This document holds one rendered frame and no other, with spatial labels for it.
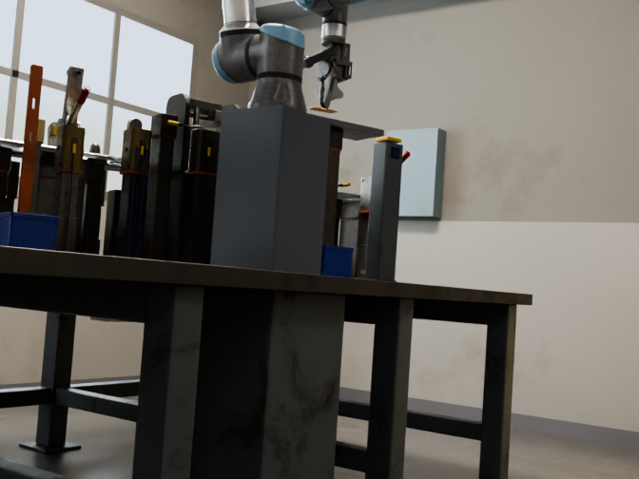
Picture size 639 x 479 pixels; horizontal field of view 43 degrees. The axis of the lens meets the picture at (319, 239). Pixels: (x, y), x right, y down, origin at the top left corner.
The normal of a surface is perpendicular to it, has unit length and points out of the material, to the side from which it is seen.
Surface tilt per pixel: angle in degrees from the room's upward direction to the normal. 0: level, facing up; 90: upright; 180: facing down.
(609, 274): 90
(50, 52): 90
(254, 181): 90
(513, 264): 90
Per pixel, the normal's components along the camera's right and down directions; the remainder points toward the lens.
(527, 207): -0.58, -0.09
